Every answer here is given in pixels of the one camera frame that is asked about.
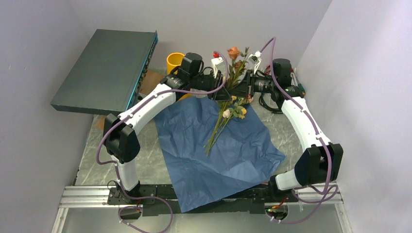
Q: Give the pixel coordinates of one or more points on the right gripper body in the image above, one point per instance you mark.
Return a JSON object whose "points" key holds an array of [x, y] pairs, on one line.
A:
{"points": [[250, 78]]}

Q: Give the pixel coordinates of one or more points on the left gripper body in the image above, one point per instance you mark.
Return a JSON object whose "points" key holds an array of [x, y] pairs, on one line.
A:
{"points": [[207, 83]]}

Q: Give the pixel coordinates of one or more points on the brown rose stem bunch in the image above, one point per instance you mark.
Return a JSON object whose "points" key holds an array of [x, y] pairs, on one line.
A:
{"points": [[237, 67]]}

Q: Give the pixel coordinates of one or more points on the artificial flower bunch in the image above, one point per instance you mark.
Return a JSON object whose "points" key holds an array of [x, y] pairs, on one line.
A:
{"points": [[235, 108]]}

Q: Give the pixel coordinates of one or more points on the blue wrapping paper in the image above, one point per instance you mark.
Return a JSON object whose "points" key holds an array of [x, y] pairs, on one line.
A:
{"points": [[243, 155]]}

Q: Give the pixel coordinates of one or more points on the red ribbon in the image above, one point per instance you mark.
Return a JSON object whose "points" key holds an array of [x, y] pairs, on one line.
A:
{"points": [[267, 70]]}

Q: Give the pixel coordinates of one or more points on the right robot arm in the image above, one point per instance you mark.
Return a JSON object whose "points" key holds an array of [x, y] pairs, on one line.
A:
{"points": [[321, 159]]}

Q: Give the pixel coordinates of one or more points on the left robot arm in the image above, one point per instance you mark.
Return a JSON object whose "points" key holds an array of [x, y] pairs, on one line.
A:
{"points": [[121, 131]]}

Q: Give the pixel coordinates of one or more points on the yellow vase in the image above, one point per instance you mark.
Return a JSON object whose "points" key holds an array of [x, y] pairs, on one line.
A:
{"points": [[173, 62]]}

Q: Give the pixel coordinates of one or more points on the wooden board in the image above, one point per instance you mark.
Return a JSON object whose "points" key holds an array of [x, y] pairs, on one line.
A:
{"points": [[150, 81]]}

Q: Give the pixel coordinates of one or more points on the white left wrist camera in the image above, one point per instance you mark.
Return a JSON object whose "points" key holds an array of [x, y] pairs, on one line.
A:
{"points": [[218, 65]]}

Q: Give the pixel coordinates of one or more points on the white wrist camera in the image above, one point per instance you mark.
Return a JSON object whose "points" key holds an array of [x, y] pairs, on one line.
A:
{"points": [[218, 65], [255, 60]]}

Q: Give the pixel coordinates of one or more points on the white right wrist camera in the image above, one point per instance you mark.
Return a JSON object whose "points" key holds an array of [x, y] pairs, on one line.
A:
{"points": [[255, 60]]}

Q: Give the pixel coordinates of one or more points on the green handled screwdriver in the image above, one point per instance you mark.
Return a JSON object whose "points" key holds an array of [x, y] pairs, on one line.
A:
{"points": [[300, 86]]}

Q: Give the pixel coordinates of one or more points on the grey network switch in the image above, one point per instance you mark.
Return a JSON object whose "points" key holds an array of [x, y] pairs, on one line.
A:
{"points": [[108, 75]]}

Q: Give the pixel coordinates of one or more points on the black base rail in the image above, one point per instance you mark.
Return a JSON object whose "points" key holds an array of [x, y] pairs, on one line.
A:
{"points": [[159, 199]]}

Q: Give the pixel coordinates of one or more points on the aluminium frame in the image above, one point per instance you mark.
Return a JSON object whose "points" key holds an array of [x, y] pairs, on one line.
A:
{"points": [[84, 209]]}

